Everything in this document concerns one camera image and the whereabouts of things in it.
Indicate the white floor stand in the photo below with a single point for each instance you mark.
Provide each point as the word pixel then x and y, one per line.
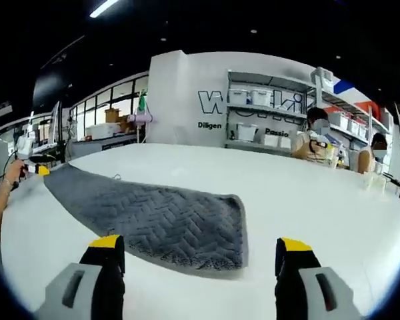
pixel 140 133

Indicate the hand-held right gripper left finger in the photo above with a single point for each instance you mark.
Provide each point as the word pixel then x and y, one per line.
pixel 108 286

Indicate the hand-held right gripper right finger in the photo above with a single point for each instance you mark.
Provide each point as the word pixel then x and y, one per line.
pixel 291 290

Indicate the lilac rolled mat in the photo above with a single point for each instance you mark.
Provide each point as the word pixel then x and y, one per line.
pixel 141 118

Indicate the ceiling light strip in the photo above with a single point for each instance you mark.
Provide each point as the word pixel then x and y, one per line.
pixel 103 8

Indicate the white table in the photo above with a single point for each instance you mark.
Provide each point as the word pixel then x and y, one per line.
pixel 303 216

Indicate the brown cardboard box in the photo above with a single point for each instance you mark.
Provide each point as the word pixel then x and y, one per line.
pixel 111 115

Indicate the white plastic crate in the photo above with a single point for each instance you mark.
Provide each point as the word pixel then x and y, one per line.
pixel 100 131

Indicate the grey towel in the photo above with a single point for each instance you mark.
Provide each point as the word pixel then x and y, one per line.
pixel 160 216

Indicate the tilted white board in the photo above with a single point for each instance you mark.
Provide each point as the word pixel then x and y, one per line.
pixel 56 123

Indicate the green hanging cloth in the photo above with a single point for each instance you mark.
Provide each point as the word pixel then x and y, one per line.
pixel 142 101

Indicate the grey plastic crate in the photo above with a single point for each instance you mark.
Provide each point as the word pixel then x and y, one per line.
pixel 321 78

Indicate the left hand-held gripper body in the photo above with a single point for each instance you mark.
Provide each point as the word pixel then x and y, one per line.
pixel 26 145

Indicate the dark counter cabinet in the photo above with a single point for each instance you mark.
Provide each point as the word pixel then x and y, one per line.
pixel 96 146

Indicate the person's left hand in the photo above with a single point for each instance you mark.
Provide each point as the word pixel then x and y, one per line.
pixel 15 173

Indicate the black light stand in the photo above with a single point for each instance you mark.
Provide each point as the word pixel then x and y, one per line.
pixel 66 146

